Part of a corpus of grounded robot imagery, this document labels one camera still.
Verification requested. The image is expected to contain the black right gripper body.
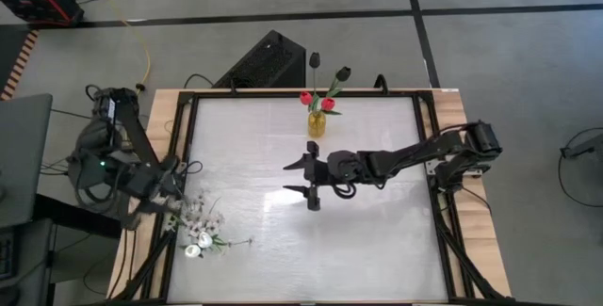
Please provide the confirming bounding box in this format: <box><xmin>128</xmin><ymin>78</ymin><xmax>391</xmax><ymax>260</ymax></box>
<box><xmin>302</xmin><ymin>140</ymin><xmax>332</xmax><ymax>213</ymax></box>

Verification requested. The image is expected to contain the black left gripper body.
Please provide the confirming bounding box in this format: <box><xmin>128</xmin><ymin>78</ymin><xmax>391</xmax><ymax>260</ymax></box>
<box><xmin>123</xmin><ymin>156</ymin><xmax>188</xmax><ymax>200</ymax></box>

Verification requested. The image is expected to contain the white speckled flower bunch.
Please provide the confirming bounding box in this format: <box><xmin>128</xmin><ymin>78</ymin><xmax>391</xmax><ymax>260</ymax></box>
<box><xmin>167</xmin><ymin>192</ymin><xmax>255</xmax><ymax>258</ymax></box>

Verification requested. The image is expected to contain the red artificial tulip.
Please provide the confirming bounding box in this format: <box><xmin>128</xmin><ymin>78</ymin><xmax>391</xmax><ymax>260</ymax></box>
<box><xmin>299</xmin><ymin>90</ymin><xmax>321</xmax><ymax>115</ymax></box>
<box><xmin>314</xmin><ymin>97</ymin><xmax>343</xmax><ymax>117</ymax></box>

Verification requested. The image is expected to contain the black artificial tulip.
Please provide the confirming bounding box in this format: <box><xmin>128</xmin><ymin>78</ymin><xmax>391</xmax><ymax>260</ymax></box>
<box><xmin>308</xmin><ymin>51</ymin><xmax>321</xmax><ymax>95</ymax></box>
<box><xmin>323</xmin><ymin>65</ymin><xmax>352</xmax><ymax>103</ymax></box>

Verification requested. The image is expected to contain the yellow glass vase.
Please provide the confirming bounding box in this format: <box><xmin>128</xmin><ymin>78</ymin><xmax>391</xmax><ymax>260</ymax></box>
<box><xmin>307</xmin><ymin>110</ymin><xmax>327</xmax><ymax>139</ymax></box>

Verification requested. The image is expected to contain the white glossy board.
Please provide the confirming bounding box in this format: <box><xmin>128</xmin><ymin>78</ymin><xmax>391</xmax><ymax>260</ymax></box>
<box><xmin>167</xmin><ymin>96</ymin><xmax>448</xmax><ymax>303</ymax></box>

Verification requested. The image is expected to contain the black desk beam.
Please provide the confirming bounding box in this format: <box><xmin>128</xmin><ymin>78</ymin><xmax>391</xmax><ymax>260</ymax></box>
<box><xmin>32</xmin><ymin>192</ymin><xmax>124</xmax><ymax>241</ymax></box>

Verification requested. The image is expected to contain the black box speaker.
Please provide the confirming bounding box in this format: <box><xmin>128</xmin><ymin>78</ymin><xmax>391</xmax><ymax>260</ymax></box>
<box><xmin>212</xmin><ymin>29</ymin><xmax>307</xmax><ymax>89</ymax></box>

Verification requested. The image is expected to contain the grey cabinet panel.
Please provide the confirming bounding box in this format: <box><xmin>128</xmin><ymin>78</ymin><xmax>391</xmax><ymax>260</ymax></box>
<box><xmin>0</xmin><ymin>92</ymin><xmax>54</xmax><ymax>230</ymax></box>

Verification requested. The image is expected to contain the dark keyboard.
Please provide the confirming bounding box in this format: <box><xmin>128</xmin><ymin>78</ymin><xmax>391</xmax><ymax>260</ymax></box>
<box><xmin>0</xmin><ymin>230</ymin><xmax>20</xmax><ymax>282</ymax></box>

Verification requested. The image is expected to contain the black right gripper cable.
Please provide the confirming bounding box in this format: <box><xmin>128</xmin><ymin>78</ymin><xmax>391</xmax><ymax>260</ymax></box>
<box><xmin>332</xmin><ymin>181</ymin><xmax>358</xmax><ymax>200</ymax></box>

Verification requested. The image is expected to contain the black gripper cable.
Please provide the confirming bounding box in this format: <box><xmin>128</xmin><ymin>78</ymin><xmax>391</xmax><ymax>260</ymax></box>
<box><xmin>332</xmin><ymin>181</ymin><xmax>358</xmax><ymax>200</ymax></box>
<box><xmin>178</xmin><ymin>159</ymin><xmax>204</xmax><ymax>178</ymax></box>

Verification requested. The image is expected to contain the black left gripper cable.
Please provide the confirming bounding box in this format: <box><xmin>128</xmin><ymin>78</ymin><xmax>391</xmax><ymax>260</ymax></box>
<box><xmin>178</xmin><ymin>159</ymin><xmax>204</xmax><ymax>178</ymax></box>

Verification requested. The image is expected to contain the black metal table frame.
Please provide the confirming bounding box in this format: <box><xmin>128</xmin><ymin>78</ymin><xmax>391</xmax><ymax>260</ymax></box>
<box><xmin>110</xmin><ymin>88</ymin><xmax>513</xmax><ymax>306</ymax></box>

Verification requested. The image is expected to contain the yellow floor cable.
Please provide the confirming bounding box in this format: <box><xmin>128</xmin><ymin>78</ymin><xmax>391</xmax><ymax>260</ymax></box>
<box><xmin>82</xmin><ymin>0</ymin><xmax>152</xmax><ymax>95</ymax></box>

